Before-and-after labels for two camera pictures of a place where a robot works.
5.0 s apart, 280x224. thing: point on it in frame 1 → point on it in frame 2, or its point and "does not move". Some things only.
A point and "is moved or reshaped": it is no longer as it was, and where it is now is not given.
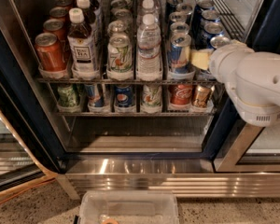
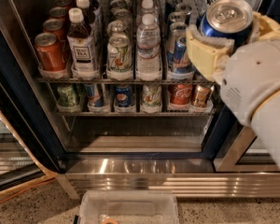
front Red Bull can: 179,52 does not move
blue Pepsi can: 219,41 is moved or reshaped
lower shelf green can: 66,96 does not move
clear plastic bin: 129,206 does not move
